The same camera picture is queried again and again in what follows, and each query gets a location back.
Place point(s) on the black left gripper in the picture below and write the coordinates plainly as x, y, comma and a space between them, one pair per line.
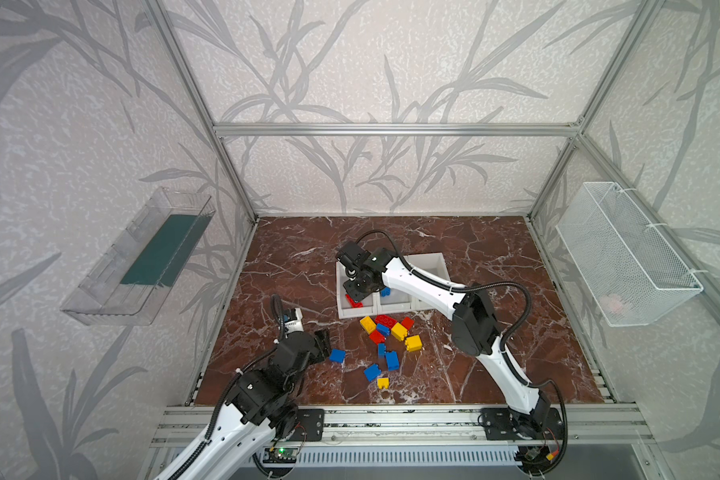
322, 344

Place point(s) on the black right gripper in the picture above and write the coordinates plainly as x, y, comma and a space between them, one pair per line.
360, 285

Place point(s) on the red lego pile bottom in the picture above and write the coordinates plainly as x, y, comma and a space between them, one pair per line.
377, 337

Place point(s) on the yellow lego pile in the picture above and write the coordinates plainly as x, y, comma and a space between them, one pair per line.
399, 332

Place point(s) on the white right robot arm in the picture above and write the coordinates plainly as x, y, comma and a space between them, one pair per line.
475, 329

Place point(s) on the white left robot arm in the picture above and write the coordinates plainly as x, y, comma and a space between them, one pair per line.
257, 405

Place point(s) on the white left sorting bin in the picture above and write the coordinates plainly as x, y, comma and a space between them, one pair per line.
346, 309

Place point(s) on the white sorting bin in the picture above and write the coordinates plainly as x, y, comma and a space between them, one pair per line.
346, 309
397, 302
435, 265

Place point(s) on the white middle sorting bin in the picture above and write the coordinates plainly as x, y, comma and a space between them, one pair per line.
397, 302

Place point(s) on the white right sorting bin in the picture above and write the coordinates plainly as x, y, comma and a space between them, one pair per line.
435, 265

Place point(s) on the yellow lego open side up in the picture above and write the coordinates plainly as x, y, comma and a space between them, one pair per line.
368, 325

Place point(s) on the long red lego brick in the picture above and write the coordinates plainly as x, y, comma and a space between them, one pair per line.
386, 321

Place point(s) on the blue lego in pile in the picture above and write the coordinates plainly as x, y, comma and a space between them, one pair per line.
383, 330

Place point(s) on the red square lego right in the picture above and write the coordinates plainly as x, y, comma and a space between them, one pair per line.
407, 323

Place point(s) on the green circuit board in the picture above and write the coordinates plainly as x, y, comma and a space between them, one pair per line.
280, 455

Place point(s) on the pink object in basket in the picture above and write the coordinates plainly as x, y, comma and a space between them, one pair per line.
612, 304

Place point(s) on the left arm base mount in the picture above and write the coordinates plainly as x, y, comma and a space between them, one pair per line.
308, 426

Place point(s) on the clear plastic wall tray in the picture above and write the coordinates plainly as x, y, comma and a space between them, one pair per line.
129, 284

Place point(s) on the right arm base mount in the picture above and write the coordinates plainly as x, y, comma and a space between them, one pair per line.
500, 424

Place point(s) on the right circuit board with wires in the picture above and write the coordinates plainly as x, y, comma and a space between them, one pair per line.
536, 461

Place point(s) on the white wire mesh basket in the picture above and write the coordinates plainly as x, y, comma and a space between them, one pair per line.
618, 249

